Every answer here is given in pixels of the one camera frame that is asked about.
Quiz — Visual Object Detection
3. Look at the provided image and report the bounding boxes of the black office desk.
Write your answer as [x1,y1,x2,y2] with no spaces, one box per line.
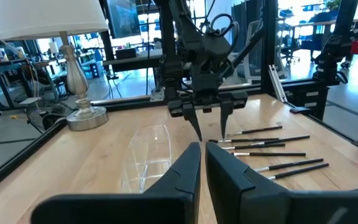
[103,49,164,73]

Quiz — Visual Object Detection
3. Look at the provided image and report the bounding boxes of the grey office chair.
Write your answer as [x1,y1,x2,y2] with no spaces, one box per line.
[237,20,287,84]

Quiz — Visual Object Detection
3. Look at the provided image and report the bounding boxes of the black work table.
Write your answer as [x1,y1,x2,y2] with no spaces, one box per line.
[0,58,62,110]

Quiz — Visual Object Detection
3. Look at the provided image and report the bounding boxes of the silver table lamp white shade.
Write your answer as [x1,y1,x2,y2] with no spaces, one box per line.
[0,0,110,132]

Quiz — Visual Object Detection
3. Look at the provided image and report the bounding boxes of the large black display screen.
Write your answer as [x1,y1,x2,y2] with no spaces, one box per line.
[105,0,142,40]

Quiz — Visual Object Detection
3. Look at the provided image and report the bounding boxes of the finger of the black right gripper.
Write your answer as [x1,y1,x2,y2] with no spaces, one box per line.
[219,90,249,140]
[167,98,203,142]

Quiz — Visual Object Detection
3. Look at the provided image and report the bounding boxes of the clear acrylic organizer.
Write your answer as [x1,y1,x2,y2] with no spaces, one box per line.
[121,124,174,195]

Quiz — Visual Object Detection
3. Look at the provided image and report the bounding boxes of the dark folding partition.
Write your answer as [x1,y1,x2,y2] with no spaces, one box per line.
[231,0,262,55]

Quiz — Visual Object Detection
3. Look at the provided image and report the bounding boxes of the black pen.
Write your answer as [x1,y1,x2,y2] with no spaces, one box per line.
[231,151,307,157]
[254,157,324,173]

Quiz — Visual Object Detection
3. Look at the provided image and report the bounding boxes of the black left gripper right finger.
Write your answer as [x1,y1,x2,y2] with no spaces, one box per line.
[204,142,358,224]

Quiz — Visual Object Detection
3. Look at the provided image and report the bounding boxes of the silver aluminium bar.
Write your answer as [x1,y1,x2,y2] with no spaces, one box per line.
[267,63,289,104]

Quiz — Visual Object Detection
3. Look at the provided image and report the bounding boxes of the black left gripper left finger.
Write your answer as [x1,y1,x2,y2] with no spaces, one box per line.
[30,142,202,224]

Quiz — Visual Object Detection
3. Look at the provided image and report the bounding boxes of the black looped gripper cable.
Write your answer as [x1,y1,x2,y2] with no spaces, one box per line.
[209,13,241,43]

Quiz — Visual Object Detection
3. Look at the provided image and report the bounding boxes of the black aluminium table frame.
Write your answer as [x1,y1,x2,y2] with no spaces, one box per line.
[0,0,358,198]

